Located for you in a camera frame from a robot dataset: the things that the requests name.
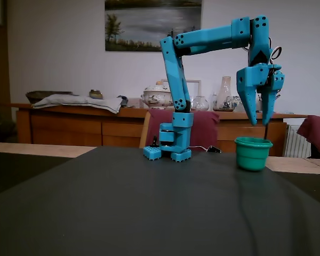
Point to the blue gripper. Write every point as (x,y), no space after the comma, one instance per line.
(248,80)

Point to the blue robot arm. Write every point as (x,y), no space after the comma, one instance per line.
(176,80)

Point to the clear glass bowl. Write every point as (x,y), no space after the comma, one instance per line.
(240,107)

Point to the blue white mug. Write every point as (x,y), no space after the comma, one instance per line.
(236,100)

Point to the pink glass vase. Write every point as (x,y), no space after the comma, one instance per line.
(225,93)

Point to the white radiator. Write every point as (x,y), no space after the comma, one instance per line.
(296,141)

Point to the green plastic cup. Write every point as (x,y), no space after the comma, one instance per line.
(252,156)

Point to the round clear glass vase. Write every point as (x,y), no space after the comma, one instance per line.
(200,103)

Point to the burgundy cloth at edge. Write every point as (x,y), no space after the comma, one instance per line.
(318,133)

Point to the white ceramic soup tureen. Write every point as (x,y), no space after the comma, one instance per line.
(156,96)

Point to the black table clamp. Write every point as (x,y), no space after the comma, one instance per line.
(155,140)

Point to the landscape lake painting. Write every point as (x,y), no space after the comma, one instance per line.
(138,24)

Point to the large black table mat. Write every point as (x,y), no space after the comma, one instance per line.
(138,208)

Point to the small green jar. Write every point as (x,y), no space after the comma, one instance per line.
(96,94)

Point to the folded grey cloth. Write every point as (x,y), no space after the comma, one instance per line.
(77,102)

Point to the wooden sideboard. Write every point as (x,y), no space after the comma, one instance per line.
(69,128)

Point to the dark shallow bowl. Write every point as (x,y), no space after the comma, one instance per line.
(42,94)

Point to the white picture frame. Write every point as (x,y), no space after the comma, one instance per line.
(196,85)

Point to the wooden chair frame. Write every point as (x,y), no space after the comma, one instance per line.
(144,133)

